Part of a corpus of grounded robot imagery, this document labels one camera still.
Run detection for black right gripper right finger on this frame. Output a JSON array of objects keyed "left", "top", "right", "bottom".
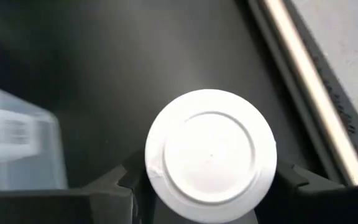
[{"left": 255, "top": 160, "right": 358, "bottom": 224}]

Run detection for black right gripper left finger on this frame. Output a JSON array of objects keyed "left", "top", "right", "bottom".
[{"left": 0, "top": 150, "right": 155, "bottom": 224}]

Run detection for white lid bagel seasoning jar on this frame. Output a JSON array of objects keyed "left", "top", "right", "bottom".
[{"left": 144, "top": 88, "right": 278, "bottom": 224}]

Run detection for clear plastic bin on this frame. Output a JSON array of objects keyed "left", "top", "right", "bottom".
[{"left": 0, "top": 80, "right": 69, "bottom": 190}]

